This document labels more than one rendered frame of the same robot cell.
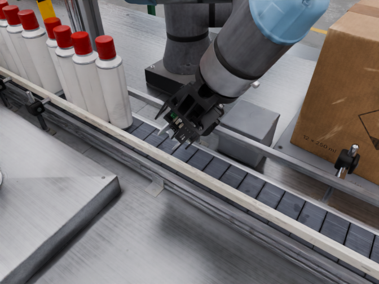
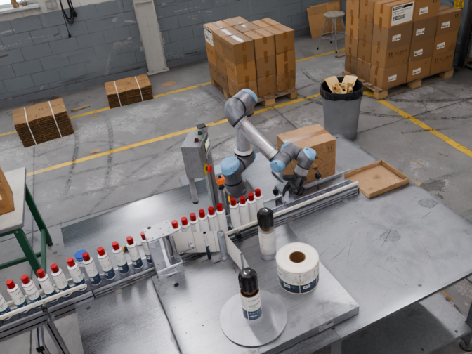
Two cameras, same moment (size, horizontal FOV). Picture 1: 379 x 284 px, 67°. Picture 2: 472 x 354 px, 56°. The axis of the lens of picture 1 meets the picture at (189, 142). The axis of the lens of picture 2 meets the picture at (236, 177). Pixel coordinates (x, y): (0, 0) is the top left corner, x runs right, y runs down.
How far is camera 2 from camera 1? 229 cm
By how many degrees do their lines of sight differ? 43
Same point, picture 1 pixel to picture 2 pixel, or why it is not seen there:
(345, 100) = not seen: hidden behind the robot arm
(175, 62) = (239, 193)
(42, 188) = (279, 239)
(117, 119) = not seen: hidden behind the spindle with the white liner
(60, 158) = not seen: hidden behind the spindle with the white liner
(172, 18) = (234, 178)
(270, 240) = (324, 204)
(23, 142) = (253, 243)
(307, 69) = (256, 166)
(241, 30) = (308, 161)
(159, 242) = (310, 226)
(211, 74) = (303, 173)
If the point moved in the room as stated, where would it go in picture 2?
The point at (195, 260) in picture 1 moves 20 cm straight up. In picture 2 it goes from (319, 220) to (319, 193)
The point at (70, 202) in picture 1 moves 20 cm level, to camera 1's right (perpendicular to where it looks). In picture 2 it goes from (289, 234) to (304, 213)
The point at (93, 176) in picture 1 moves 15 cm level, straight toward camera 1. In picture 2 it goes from (282, 228) to (309, 227)
